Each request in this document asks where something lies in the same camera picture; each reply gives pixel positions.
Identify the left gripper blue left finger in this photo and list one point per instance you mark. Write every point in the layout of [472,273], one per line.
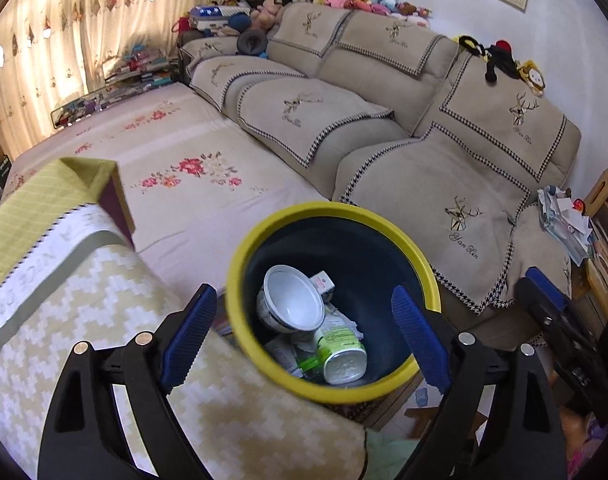
[181,336]

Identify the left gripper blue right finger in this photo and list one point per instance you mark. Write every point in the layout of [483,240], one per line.
[427,334]

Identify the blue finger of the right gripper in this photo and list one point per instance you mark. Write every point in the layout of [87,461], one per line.
[558,300]

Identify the green white drink bottle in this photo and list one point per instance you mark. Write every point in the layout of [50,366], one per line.
[341,355]

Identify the white instant noodle bowl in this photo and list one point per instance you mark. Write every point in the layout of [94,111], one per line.
[288,302]

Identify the white floral tea box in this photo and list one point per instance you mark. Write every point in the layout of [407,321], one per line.
[283,353]

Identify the pink milk carton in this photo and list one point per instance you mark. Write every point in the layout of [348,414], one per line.
[324,286]

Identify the yellow rimmed dark trash bin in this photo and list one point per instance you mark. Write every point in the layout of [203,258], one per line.
[366,257]

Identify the beige fabric sofa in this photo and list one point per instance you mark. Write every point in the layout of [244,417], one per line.
[389,116]

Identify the black monkey plush toy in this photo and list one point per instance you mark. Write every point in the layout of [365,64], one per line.
[497,56]

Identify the black neck pillow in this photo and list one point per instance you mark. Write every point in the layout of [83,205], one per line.
[252,42]

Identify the cream patterned curtain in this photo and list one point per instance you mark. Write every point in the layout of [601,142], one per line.
[54,51]

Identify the plush toy pile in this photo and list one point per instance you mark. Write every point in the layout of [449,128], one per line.
[268,13]

